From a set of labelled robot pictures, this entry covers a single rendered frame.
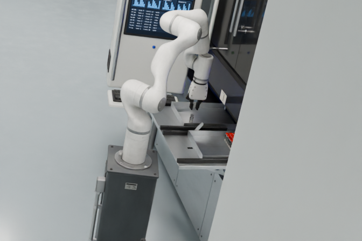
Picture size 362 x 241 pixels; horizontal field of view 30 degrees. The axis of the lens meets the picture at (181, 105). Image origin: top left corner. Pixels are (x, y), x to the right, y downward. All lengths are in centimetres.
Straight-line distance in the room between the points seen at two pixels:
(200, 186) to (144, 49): 92
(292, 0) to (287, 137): 30
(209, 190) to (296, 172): 268
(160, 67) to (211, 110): 90
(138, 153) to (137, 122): 17
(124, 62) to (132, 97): 100
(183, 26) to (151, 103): 41
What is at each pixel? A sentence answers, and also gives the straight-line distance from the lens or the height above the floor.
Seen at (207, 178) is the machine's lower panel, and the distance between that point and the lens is 415.
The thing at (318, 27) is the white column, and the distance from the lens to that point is 140.
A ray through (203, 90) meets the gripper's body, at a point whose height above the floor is 110.
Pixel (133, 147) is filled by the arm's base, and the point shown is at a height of 97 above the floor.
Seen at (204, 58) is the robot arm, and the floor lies 130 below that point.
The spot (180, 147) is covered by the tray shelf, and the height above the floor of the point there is 88.
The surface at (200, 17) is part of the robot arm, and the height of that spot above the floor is 158.
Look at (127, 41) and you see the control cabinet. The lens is 417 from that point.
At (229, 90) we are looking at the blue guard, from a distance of 385.
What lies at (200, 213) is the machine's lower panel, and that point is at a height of 23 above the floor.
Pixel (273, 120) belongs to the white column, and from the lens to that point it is 155.
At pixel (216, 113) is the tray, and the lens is 403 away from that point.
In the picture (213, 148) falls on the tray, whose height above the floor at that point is 88.
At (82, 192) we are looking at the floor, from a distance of 468.
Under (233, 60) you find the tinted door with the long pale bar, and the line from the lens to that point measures 384.
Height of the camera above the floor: 264
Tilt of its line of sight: 26 degrees down
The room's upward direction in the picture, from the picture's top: 12 degrees clockwise
